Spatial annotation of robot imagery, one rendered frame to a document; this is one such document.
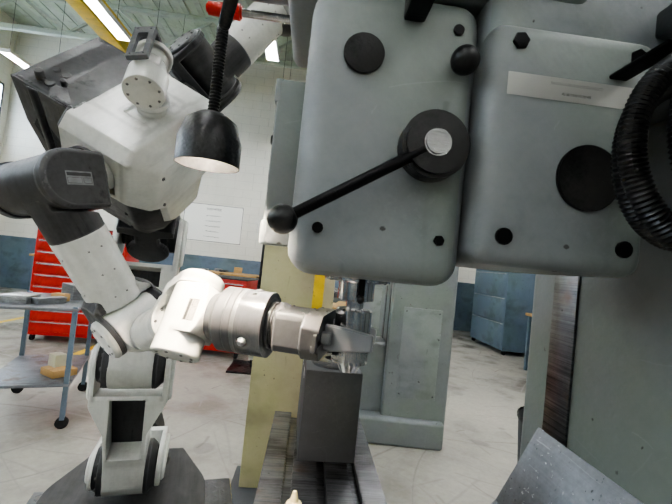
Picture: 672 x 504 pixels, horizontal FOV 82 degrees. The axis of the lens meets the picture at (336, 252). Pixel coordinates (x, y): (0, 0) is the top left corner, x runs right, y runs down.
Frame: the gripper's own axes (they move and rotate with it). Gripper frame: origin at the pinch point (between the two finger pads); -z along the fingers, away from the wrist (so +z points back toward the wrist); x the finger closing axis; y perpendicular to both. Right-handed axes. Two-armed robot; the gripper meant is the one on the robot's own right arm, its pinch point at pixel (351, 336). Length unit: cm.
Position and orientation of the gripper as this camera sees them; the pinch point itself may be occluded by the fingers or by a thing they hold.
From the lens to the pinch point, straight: 51.8
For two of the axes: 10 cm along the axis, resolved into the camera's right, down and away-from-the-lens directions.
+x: 1.8, 0.5, 9.8
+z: -9.8, -1.1, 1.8
